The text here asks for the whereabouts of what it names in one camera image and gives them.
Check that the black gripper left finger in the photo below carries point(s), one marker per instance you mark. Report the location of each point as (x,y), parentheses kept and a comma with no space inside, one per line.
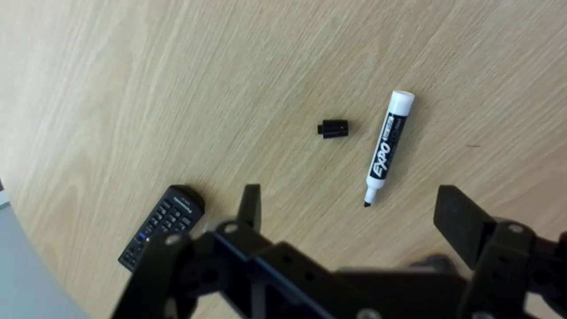
(178,265)

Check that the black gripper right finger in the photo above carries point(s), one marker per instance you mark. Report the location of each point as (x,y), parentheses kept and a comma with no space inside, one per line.
(507,265)

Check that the white dry erase marker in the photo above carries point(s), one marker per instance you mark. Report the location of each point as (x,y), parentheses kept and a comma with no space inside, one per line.
(387,147)

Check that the black marker cap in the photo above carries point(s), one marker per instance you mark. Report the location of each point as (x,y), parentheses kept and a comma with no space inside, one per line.
(334,127)

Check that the long black remote control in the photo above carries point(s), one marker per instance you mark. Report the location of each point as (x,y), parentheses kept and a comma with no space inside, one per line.
(169,214)

